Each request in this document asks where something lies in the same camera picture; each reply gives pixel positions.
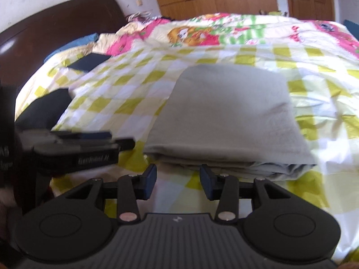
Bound dark wooden headboard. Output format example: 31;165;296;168
0;0;127;90

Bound dark blue folded cloth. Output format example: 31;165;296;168
66;53;113;72

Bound grey pants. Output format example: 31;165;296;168
143;64;318;180

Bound blue pillow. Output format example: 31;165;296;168
43;33;99;62

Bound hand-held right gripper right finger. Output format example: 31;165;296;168
200;165;293;221

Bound checkered cartoon print bedsheet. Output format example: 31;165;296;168
17;13;359;269

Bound black cloth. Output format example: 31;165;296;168
15;88;74;132

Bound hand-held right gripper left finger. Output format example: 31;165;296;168
66;164;158;225

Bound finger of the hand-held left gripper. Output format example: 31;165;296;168
112;137;135;151
52;130;113;141

